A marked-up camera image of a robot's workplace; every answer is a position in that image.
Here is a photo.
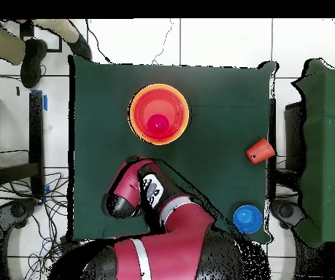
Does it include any black floor cable with plug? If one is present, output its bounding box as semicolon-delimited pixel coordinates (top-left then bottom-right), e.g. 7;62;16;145
85;18;112;63

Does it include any blue cable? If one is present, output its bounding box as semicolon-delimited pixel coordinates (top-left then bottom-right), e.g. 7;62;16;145
39;236;53;255

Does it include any person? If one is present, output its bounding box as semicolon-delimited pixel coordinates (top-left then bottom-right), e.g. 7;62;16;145
0;18;93;89

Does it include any black box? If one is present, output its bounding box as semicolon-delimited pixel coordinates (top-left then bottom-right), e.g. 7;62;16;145
284;101;306;173

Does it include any small blue bowl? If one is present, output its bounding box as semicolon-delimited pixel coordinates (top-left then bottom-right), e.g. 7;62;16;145
232;204;263;235

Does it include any large red bowl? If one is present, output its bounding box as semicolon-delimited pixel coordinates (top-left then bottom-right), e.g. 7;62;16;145
132;87;186;144

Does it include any orange ribbed cup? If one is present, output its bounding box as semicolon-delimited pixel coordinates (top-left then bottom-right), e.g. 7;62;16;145
245;137;277;165

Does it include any black chair base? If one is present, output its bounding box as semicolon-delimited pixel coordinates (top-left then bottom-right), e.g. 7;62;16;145
0;198;38;231
269;198;306;230

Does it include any black cable tangle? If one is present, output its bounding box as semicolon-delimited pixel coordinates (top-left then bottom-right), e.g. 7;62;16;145
0;171;70;280

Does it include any large yellow bowl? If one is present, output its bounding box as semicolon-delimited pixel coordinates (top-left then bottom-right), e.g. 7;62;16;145
127;83;190;146

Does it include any dark green table cloth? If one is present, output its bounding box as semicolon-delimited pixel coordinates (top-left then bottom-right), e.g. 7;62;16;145
67;54;279;244

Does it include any red plastic cup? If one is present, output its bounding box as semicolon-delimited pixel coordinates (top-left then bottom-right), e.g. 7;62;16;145
146;113;171;137

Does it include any black metal stand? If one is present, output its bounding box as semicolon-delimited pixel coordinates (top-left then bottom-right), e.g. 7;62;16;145
0;90;47;202

